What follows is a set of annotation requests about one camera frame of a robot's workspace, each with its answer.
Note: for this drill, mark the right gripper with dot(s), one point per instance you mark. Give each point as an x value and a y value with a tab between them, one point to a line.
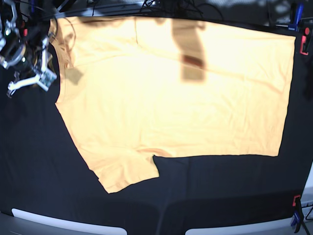
27	60

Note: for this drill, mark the yellow t-shirt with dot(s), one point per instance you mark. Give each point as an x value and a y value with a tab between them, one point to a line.
132	88

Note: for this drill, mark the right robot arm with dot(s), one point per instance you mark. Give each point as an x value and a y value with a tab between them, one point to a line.
21	50

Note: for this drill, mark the red black clamp left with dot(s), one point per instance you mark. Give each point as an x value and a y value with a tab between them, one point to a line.
23	29

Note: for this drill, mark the red black clamp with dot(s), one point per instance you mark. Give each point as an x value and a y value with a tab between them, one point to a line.
23	29
304	29

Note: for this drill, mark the black table cloth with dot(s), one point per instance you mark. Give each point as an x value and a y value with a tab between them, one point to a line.
42	172

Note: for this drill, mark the blue clamp top right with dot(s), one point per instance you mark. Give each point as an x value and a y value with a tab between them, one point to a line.
295	16

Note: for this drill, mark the blue clamp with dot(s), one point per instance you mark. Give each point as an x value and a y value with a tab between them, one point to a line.
295	16
297	214

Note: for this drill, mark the red black clamp right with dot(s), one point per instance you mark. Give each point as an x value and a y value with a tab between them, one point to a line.
304	29

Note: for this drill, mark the blue clamp bottom right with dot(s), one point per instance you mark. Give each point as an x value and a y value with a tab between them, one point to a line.
297	214

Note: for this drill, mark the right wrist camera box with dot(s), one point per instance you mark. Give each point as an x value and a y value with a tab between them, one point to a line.
46	79

